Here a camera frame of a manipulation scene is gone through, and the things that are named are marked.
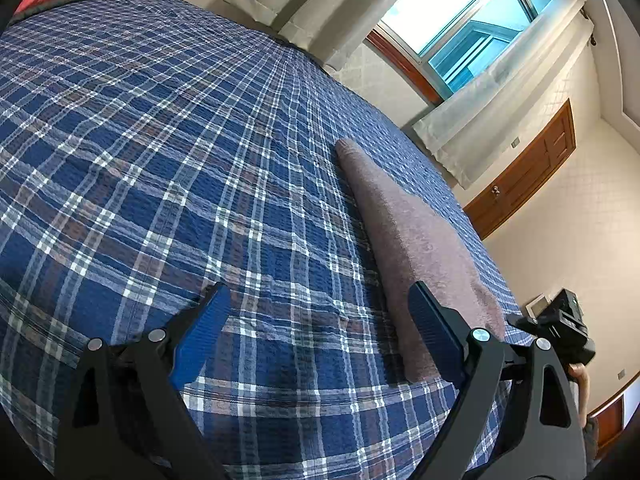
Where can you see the blue plaid bed sheet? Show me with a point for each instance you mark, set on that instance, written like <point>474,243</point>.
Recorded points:
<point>175,160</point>

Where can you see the wall socket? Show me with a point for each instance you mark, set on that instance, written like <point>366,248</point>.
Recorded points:
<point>621,374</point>

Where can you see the grey towel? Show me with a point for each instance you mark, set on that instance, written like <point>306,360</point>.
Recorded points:
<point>415,240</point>

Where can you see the person's right forearm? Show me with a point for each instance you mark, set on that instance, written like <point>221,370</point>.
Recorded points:
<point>583,390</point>

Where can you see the white sheer curtain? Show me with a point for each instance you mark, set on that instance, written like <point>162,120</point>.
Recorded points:
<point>500,90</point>

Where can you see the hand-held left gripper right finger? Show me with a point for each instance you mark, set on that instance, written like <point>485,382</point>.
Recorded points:
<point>434,332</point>

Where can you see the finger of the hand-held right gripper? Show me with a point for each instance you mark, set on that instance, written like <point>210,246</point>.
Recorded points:
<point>522,322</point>

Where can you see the wall light switch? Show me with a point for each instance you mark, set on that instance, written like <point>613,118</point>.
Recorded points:
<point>515,142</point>

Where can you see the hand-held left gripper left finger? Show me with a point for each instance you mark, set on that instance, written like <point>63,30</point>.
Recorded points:
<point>200,332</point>

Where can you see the window with wooden frame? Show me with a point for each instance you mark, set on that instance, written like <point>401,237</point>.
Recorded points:
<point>465,25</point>

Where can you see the wooden door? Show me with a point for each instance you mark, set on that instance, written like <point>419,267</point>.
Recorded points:
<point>530,170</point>

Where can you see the white wall panel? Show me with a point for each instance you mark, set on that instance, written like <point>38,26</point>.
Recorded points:
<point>538,305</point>

